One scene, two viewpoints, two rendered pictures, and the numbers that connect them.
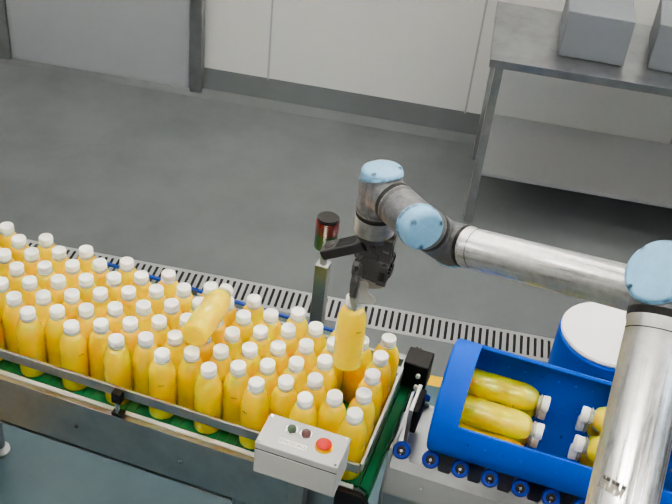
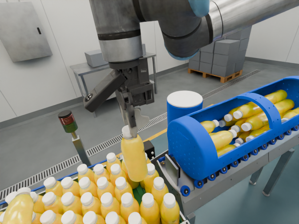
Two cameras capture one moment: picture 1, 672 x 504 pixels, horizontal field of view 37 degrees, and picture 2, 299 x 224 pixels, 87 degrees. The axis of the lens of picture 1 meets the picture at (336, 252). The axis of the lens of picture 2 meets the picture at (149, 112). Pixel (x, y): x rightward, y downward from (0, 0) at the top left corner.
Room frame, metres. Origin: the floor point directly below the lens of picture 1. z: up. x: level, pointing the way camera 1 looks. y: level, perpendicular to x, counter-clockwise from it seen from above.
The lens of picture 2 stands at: (1.47, 0.11, 1.63)
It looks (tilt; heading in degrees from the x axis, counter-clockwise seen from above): 32 degrees down; 322
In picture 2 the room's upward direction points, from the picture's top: 6 degrees counter-clockwise
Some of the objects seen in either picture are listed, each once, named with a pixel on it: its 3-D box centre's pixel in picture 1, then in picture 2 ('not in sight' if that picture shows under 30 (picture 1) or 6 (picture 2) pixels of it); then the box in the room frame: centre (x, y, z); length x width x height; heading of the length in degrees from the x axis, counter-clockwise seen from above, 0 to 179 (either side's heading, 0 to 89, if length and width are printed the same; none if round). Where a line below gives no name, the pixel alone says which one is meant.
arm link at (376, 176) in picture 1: (380, 191); (115, 1); (1.79, -0.08, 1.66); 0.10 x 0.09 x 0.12; 34
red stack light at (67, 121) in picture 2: (327, 225); (66, 118); (2.25, 0.03, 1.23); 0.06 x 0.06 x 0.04
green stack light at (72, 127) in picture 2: (326, 239); (70, 125); (2.25, 0.03, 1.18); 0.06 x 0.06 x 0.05
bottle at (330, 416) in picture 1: (330, 426); (150, 214); (1.73, -0.04, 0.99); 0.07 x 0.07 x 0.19
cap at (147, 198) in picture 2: (334, 397); (147, 199); (1.73, -0.04, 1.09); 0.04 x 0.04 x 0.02
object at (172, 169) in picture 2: (415, 415); (172, 169); (1.81, -0.25, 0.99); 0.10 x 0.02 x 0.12; 165
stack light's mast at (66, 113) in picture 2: (325, 240); (70, 126); (2.25, 0.03, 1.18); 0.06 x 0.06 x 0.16
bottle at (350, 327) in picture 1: (350, 333); (134, 155); (1.80, -0.06, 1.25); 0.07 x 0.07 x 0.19
